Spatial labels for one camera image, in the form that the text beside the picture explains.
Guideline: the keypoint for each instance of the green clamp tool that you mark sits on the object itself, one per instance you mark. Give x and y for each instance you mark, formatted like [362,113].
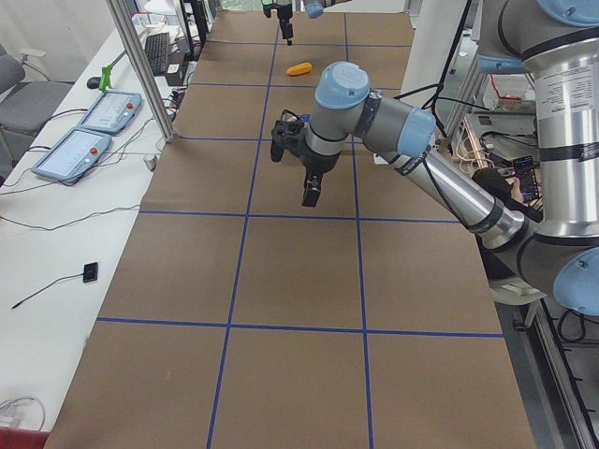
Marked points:
[101,82]

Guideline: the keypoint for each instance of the white plastic chair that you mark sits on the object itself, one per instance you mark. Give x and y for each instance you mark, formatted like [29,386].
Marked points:
[514,292]

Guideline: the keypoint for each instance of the small black square sensor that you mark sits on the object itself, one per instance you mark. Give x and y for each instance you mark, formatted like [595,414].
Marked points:
[90,272]

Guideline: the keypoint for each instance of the aluminium frame post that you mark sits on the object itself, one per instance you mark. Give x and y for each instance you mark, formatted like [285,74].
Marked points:
[120,14]

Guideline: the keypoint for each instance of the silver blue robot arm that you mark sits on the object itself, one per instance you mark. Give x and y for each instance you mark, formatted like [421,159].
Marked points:
[315,8]
[556,41]

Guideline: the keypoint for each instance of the seated person in black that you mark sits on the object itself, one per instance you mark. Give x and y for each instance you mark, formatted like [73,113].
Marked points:
[494,183]

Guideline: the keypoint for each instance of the black keyboard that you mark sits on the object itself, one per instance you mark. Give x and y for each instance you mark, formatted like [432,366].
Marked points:
[156,48]

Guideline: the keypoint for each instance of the grey office chair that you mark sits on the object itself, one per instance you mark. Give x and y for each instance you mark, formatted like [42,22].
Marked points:
[28,105]

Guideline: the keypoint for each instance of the far blue teach pendant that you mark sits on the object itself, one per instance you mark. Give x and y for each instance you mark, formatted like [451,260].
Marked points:
[111,112]

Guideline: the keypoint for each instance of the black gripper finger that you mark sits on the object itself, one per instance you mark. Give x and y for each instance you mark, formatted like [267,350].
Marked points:
[311,189]
[287,32]

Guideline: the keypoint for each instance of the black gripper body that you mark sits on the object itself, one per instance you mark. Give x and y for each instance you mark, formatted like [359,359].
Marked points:
[284,14]
[319,162]

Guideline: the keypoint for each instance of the black smartphone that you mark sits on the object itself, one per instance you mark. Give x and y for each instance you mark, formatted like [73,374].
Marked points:
[524,171]

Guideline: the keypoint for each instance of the blue teach pendant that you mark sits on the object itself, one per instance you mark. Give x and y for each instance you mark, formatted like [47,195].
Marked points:
[70,158]
[111,112]

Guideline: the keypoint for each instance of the yellow plastic corn cob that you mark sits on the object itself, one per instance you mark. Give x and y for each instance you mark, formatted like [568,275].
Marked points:
[299,69]

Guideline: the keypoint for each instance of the near blue teach pendant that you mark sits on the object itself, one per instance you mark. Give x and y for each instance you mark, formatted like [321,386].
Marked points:
[70,158]

